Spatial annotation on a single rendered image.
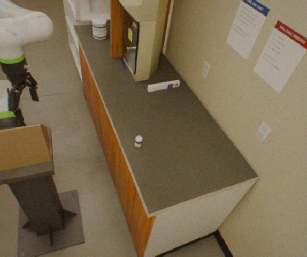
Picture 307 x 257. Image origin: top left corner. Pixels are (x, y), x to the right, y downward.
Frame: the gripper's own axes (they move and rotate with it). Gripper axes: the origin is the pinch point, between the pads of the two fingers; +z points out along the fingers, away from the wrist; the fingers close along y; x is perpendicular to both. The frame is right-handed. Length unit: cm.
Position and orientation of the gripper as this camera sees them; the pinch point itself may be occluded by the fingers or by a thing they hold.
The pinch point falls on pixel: (28, 107)
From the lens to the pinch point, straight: 126.2
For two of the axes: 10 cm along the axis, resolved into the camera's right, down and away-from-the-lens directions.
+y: 1.5, -7.0, 7.0
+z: -1.3, 6.8, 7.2
